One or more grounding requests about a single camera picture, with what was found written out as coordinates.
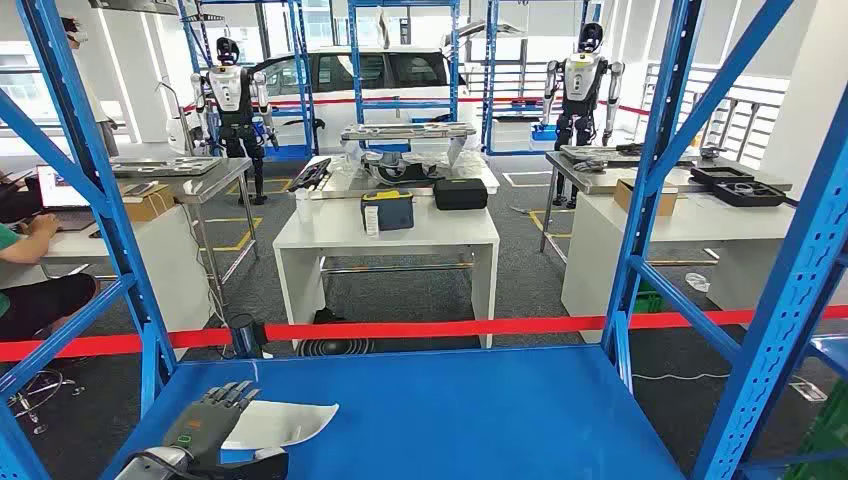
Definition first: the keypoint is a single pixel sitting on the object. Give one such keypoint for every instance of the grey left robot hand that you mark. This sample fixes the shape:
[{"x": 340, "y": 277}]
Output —
[{"x": 202, "y": 430}]

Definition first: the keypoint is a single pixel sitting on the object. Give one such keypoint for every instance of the white plastic shell part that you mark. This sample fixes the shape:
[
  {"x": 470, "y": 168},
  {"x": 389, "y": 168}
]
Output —
[{"x": 285, "y": 424}]

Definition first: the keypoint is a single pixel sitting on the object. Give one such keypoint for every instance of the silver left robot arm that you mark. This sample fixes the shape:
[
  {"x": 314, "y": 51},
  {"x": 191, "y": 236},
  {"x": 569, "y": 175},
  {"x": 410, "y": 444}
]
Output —
[{"x": 152, "y": 465}]

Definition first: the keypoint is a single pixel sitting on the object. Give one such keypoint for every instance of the blue metal shelf rack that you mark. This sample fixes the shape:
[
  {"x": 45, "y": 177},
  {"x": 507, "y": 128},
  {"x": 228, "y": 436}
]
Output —
[
  {"x": 430, "y": 411},
  {"x": 354, "y": 66},
  {"x": 305, "y": 79},
  {"x": 490, "y": 66}
]

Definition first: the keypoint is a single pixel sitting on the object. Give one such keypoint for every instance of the steel workbench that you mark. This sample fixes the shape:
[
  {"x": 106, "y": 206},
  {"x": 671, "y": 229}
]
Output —
[
  {"x": 596, "y": 180},
  {"x": 212, "y": 180},
  {"x": 344, "y": 185}
]

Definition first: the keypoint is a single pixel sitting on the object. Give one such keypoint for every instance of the black plastic-wrapped car part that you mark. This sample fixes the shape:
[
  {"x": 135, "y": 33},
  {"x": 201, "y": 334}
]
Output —
[{"x": 397, "y": 173}]

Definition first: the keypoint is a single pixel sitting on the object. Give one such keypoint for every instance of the black round floor device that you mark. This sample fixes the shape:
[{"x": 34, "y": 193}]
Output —
[{"x": 331, "y": 348}]

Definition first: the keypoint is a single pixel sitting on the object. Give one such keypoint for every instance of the white desk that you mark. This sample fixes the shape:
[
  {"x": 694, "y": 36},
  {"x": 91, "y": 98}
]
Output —
[
  {"x": 172, "y": 265},
  {"x": 596, "y": 265}
]

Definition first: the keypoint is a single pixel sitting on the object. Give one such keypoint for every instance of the chrome chair base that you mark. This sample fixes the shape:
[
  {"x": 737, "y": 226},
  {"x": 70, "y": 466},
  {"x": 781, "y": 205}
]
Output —
[{"x": 13, "y": 401}]

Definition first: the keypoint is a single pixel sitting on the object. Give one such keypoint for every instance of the person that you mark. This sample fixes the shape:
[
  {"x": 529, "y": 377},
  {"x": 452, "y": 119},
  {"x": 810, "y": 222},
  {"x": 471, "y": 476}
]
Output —
[
  {"x": 40, "y": 305},
  {"x": 106, "y": 136}
]

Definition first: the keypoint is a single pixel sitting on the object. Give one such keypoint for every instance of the cardboard box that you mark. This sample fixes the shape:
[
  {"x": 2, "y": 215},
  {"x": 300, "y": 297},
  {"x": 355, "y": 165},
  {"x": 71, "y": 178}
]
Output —
[
  {"x": 149, "y": 206},
  {"x": 625, "y": 195}
]

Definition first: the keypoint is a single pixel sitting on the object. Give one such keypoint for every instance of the white plastic bottle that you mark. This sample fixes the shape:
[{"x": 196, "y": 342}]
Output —
[{"x": 303, "y": 206}]

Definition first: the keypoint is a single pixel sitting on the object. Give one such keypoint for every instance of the long grey metal panel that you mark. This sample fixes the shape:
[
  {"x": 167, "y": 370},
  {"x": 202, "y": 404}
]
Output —
[
  {"x": 404, "y": 131},
  {"x": 166, "y": 166}
]

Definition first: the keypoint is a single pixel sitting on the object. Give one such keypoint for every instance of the white label card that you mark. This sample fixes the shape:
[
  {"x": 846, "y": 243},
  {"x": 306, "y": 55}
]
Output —
[{"x": 372, "y": 222}]

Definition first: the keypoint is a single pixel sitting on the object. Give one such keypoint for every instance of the black moulded tray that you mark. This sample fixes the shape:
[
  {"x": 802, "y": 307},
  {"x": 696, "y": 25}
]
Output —
[
  {"x": 748, "y": 195},
  {"x": 722, "y": 175},
  {"x": 309, "y": 175}
]

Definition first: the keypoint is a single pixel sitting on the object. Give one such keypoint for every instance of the open laptop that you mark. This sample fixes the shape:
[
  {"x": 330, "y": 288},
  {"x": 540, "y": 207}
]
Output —
[{"x": 60, "y": 192}]

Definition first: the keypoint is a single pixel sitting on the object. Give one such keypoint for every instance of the blue and yellow tool bag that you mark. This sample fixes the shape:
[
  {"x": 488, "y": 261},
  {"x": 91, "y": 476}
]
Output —
[{"x": 394, "y": 212}]

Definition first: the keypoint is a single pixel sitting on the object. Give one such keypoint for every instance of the white table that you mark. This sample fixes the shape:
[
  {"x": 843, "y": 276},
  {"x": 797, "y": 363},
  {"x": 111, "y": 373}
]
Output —
[{"x": 424, "y": 232}]

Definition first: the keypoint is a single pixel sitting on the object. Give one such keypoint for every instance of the white car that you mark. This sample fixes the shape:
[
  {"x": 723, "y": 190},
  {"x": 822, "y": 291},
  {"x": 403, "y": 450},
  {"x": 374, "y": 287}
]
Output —
[{"x": 334, "y": 122}]

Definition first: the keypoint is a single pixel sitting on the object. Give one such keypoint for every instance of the black and white humanoid robot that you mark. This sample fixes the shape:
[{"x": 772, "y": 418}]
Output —
[
  {"x": 228, "y": 93},
  {"x": 582, "y": 79}
]

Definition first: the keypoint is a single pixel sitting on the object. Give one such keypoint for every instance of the black carrying case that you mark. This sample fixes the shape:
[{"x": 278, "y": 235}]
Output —
[{"x": 460, "y": 194}]

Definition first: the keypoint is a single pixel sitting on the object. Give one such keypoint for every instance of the green plastic crate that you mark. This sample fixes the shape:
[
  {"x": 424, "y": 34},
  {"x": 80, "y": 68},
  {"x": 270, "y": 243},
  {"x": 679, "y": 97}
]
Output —
[
  {"x": 825, "y": 444},
  {"x": 648, "y": 301}
]

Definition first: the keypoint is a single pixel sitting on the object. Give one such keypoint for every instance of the clear plastic bag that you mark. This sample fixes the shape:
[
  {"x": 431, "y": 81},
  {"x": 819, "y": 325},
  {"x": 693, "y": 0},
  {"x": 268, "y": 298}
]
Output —
[{"x": 697, "y": 283}]

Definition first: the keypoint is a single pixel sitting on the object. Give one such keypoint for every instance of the white power strip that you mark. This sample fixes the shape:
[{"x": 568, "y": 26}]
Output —
[{"x": 808, "y": 391}]

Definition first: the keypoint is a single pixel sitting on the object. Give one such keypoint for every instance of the grey metal railing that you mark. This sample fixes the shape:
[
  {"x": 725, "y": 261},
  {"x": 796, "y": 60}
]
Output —
[{"x": 729, "y": 112}]

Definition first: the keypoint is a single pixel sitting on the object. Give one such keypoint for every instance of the black barrier post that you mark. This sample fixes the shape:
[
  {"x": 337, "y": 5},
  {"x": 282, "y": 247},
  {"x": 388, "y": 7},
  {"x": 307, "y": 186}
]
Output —
[{"x": 246, "y": 336}]

